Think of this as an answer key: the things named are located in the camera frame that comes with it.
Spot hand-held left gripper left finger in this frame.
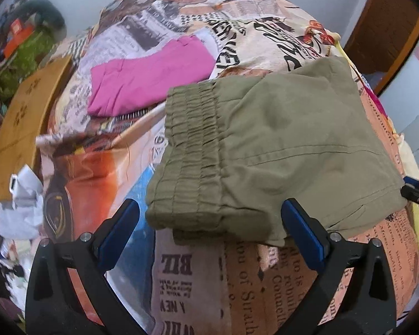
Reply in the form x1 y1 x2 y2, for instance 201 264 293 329
25 198 142 335

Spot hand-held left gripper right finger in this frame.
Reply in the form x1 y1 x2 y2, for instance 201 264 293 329
280 197 398 335

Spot olive green pants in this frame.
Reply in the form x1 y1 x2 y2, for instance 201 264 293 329
145 56 409 248

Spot yellow cloth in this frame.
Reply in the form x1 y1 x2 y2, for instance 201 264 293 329
396 134 419 255

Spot printed newspaper pattern blanket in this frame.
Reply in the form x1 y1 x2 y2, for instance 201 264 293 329
35 0 419 335

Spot white crumpled cloth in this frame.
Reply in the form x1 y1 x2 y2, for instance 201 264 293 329
0 166 44 241

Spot bamboo lap desk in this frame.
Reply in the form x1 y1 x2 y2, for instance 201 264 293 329
0 54 74 203

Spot pink folded garment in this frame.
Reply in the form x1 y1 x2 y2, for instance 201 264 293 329
87 37 219 117

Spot brown wooden door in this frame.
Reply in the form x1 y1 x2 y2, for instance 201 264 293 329
344 0 419 95

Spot green storage bag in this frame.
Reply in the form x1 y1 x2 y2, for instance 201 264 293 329
0 30 58 103

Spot orange box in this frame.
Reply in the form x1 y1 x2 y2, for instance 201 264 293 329
3 19 35 58

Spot grey plush pillow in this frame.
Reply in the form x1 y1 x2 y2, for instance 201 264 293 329
19 0 67 30

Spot pile of clothes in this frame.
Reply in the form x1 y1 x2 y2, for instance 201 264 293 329
0 0 28 60

